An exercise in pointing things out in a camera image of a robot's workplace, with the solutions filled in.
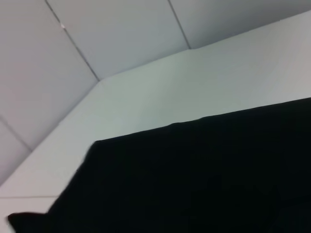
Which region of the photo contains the black t-shirt with FREE print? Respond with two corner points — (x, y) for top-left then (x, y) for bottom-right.
(7, 97), (311, 233)

